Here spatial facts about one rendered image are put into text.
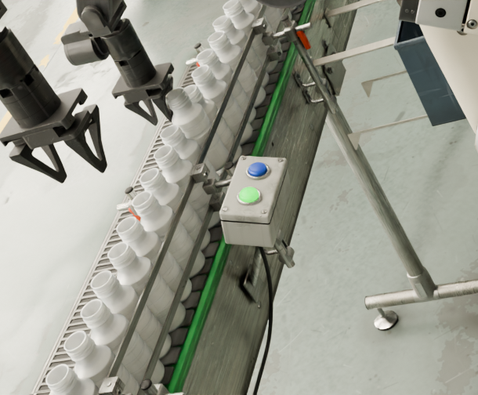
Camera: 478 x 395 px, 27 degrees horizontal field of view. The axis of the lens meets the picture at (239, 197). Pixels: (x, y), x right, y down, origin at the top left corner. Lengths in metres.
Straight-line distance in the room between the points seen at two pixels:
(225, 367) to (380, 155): 1.93
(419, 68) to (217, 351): 0.78
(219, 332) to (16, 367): 2.08
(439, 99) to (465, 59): 0.96
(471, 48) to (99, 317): 0.64
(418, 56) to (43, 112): 1.06
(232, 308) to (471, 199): 1.56
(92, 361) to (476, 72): 0.65
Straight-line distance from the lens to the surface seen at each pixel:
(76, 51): 1.70
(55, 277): 3.90
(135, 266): 1.50
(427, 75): 2.07
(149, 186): 1.61
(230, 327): 1.64
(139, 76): 1.69
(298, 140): 2.01
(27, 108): 1.15
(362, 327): 2.87
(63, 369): 1.38
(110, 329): 1.43
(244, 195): 1.52
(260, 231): 1.52
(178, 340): 1.55
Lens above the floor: 1.93
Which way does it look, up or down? 32 degrees down
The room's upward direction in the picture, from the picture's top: 32 degrees counter-clockwise
